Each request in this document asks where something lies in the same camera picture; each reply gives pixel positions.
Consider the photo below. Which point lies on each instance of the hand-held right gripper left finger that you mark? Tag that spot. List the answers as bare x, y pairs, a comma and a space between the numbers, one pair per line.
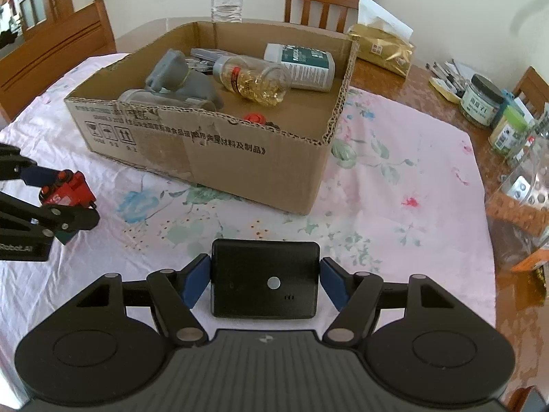
196, 281

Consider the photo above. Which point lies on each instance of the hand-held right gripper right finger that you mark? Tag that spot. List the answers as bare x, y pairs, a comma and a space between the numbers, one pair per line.
335, 283

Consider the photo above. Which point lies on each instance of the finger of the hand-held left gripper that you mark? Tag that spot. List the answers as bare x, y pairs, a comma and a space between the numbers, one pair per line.
40, 177
73, 219

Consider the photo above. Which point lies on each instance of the red toy car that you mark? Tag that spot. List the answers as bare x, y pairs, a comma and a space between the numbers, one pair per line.
68, 191

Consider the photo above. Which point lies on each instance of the black rectangular box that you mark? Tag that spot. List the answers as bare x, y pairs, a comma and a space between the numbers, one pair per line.
264, 279

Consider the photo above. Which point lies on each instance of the brown cardboard box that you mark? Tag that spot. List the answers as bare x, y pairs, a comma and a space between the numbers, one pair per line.
257, 171

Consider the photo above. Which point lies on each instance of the grey soft toy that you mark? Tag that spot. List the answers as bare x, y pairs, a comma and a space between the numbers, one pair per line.
171, 71

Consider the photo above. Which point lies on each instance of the black cube with orange buttons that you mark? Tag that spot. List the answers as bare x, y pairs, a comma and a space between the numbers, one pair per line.
255, 119

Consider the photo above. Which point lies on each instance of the clear bottle of gold capsules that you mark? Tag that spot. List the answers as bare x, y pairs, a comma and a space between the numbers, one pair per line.
257, 81

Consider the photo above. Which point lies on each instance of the pink floral tablecloth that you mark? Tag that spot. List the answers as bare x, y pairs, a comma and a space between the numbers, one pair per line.
407, 180

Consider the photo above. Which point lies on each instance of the orange package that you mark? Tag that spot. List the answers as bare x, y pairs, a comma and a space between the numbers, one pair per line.
532, 261

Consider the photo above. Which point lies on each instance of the dark silver flat packet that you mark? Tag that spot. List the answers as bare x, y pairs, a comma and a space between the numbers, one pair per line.
201, 58

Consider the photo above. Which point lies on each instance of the clear plastic bag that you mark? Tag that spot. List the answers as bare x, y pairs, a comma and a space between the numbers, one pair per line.
521, 206

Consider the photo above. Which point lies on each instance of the white bottle with teal label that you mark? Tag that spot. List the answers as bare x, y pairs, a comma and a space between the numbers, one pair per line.
302, 68

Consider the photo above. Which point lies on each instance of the jar with green lid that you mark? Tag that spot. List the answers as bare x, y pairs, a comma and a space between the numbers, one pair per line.
508, 133

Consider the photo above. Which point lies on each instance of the glass jar with dark lid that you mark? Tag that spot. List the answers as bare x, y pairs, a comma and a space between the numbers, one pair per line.
480, 103

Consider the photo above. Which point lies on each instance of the gold foil bag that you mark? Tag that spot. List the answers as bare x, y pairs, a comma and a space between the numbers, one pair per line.
381, 51

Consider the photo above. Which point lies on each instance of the bundle of pens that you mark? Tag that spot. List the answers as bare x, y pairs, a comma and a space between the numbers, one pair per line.
448, 75

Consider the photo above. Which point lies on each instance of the blue box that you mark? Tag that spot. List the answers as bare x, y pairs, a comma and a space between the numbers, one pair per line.
517, 103

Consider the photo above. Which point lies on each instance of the white paper sheet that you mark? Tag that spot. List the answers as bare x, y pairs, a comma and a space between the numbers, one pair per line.
379, 13

